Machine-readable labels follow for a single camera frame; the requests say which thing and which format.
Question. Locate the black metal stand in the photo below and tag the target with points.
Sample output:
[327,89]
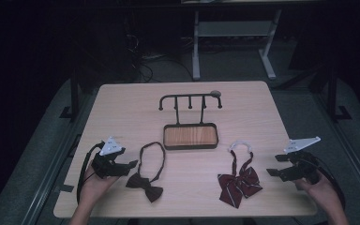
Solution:
[332,93]
[74,93]

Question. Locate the red striped bow tie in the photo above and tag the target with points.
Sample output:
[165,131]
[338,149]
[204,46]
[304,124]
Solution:
[237,184]

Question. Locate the dark tape piece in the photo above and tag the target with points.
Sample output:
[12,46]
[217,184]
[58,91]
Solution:
[64,188]

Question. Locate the person's left hand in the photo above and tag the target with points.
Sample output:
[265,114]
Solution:
[97,186]

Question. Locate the dark bow tie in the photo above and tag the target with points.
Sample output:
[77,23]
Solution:
[145,187]

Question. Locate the grey metal desk frame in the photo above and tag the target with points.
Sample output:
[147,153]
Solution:
[231,28]

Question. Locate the grey metal floor rail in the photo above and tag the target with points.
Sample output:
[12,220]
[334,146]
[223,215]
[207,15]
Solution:
[54,162]
[347,150]

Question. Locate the person's right hand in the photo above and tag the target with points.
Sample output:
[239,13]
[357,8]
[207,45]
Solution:
[320,192]

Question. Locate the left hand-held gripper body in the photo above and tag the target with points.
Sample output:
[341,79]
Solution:
[109,146]

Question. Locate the grey round table cap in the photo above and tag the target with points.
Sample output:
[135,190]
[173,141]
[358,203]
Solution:
[215,93]

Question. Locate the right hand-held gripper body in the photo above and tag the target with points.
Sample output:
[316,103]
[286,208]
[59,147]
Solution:
[303,165]

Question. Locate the black hook rack wooden base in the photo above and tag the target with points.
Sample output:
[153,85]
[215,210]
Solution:
[190,136]

